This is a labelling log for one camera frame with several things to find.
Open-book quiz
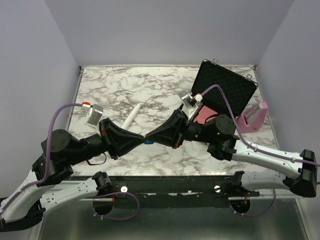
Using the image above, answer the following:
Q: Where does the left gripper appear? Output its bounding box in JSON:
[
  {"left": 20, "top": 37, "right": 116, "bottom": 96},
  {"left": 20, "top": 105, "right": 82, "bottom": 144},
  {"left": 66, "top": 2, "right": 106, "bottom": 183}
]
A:
[{"left": 68, "top": 117, "right": 146, "bottom": 166}]

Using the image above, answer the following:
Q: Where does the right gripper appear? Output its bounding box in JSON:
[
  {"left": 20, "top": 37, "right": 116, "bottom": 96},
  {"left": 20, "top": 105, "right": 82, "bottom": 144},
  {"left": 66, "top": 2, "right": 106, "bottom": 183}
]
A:
[{"left": 145, "top": 109, "right": 214, "bottom": 150}]

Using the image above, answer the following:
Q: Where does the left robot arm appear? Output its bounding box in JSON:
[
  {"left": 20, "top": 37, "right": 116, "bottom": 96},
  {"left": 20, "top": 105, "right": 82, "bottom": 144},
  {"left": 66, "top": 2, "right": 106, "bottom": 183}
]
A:
[{"left": 0, "top": 118, "right": 145, "bottom": 232}]

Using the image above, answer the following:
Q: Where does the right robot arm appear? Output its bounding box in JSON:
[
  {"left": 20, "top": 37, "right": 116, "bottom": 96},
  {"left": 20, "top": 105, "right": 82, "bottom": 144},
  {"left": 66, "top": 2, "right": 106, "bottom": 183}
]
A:
[{"left": 145, "top": 109, "right": 319, "bottom": 198}]

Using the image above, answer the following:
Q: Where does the white cylindrical tube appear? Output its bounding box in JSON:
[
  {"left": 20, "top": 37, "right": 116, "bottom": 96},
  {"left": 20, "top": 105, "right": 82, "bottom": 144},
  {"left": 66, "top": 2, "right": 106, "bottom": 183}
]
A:
[{"left": 121, "top": 103, "right": 141, "bottom": 130}]

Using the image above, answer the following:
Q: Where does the black poker chip case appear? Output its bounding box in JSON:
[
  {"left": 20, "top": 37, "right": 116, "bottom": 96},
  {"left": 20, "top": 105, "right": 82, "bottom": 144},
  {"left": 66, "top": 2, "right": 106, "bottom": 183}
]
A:
[{"left": 191, "top": 59, "right": 258, "bottom": 117}]

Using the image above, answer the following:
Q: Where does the pink card holder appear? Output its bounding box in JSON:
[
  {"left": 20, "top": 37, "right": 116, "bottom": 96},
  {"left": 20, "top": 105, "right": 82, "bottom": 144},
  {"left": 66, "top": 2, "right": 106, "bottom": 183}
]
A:
[{"left": 237, "top": 101, "right": 268, "bottom": 134}]

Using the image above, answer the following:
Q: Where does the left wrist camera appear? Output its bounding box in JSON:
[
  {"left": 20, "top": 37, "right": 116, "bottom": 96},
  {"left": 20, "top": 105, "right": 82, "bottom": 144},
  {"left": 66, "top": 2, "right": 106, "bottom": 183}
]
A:
[{"left": 85, "top": 104, "right": 104, "bottom": 134}]

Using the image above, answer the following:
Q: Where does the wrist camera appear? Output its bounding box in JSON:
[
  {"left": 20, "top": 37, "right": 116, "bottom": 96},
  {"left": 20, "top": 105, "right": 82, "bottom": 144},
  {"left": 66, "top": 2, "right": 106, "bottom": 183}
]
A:
[
  {"left": 178, "top": 91, "right": 203, "bottom": 121},
  {"left": 85, "top": 104, "right": 104, "bottom": 134}
]

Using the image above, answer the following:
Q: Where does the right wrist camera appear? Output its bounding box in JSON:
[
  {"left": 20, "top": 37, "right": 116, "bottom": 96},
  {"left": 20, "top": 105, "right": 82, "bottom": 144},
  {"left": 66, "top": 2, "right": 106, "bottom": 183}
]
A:
[{"left": 178, "top": 91, "right": 203, "bottom": 121}]

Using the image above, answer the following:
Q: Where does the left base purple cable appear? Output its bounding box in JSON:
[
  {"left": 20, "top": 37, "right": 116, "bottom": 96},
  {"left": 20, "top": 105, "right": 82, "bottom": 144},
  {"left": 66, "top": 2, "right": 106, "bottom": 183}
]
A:
[{"left": 92, "top": 191, "right": 140, "bottom": 221}]

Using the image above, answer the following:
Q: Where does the aluminium frame rail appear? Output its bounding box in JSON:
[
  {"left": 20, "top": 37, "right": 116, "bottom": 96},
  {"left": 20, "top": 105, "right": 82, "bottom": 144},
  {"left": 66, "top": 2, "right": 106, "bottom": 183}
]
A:
[{"left": 255, "top": 189, "right": 303, "bottom": 199}]

